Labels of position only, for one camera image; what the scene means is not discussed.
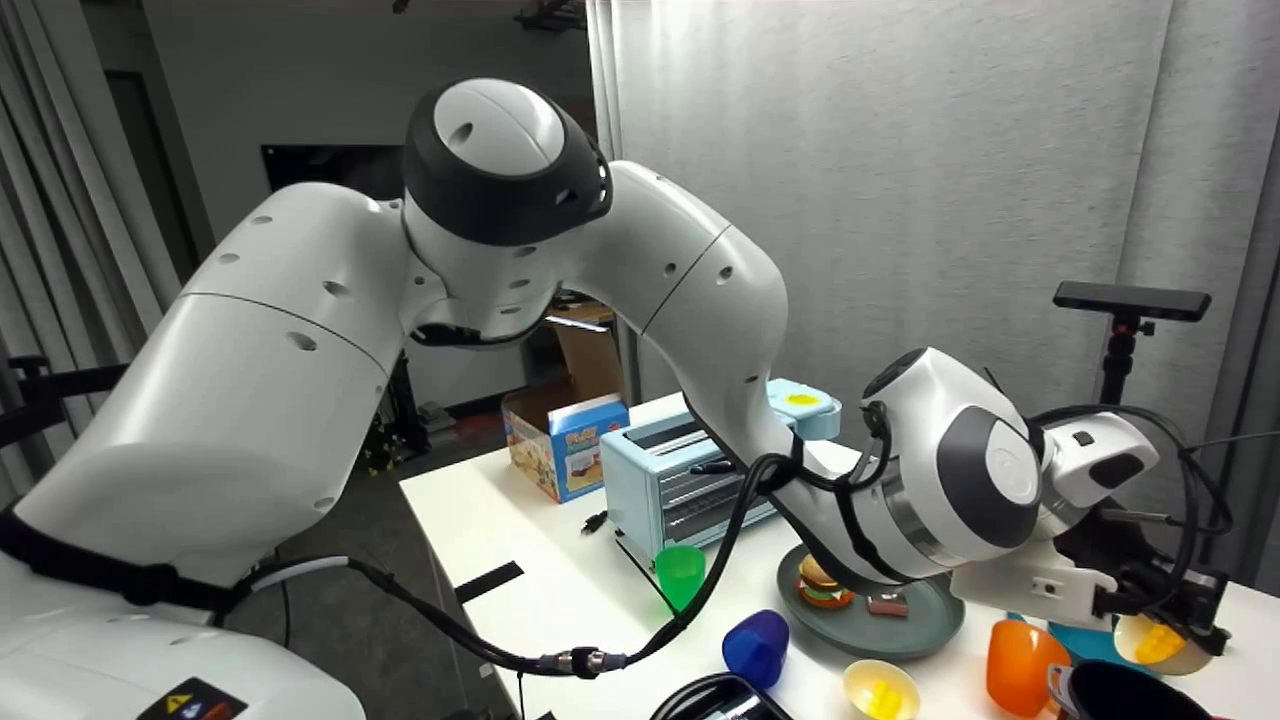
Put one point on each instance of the small black plug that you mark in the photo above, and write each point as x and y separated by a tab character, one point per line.
596	521

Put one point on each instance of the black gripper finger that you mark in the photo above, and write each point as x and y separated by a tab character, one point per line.
1203	618
1172	564

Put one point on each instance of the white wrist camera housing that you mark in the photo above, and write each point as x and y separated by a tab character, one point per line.
1034	595

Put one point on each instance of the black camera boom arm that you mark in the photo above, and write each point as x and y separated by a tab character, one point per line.
61	385

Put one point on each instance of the light blue toy toaster oven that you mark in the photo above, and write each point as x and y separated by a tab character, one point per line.
653	495

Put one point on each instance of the cardboard box with blue print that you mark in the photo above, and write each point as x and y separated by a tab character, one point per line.
580	446

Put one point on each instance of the black pan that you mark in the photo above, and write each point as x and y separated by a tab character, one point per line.
1135	696

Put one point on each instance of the green plastic cup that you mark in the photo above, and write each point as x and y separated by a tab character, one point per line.
677	578

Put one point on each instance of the teal frying pan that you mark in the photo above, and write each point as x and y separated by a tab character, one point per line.
1072	645

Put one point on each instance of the toy burger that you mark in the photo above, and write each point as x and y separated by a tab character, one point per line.
817	584

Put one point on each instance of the grey curtain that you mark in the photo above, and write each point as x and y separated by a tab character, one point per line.
962	161
66	200

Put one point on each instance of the black camera stand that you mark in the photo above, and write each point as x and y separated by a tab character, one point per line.
1120	355

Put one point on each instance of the grey round plate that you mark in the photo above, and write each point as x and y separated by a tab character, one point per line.
907	632

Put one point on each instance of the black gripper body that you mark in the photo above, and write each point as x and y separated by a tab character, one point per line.
1112	545

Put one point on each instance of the black bar camera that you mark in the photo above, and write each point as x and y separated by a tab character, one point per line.
1135	300

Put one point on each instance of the yellow toy pasta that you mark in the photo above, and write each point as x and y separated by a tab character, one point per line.
883	689
1155	645

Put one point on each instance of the orange plastic cup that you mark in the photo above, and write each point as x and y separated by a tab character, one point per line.
1024	665

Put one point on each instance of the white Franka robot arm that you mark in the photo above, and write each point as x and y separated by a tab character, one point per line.
267	385

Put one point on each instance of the brown cardboard box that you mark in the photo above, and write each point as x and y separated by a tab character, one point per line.
585	355

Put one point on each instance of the blue plastic cup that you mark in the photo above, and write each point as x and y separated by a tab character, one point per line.
758	651

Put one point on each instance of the toy cake slice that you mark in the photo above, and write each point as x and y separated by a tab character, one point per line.
890	604

